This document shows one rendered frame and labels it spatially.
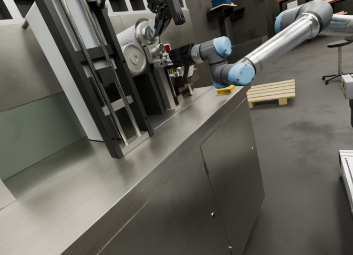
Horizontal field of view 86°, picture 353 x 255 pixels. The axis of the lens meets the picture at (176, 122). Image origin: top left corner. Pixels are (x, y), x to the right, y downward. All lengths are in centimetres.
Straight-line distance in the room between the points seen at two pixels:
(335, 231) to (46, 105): 162
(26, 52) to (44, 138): 36
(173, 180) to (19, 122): 68
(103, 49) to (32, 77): 46
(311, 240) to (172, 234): 94
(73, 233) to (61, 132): 65
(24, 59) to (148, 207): 78
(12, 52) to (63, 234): 76
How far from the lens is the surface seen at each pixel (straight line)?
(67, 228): 48
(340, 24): 117
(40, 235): 52
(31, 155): 101
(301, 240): 142
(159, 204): 58
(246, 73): 68
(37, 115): 101
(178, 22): 81
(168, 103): 90
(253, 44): 630
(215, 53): 79
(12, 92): 100
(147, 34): 91
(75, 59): 58
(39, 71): 103
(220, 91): 94
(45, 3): 60
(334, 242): 145
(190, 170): 66
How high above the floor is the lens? 115
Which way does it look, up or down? 20 degrees down
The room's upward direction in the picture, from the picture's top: 18 degrees counter-clockwise
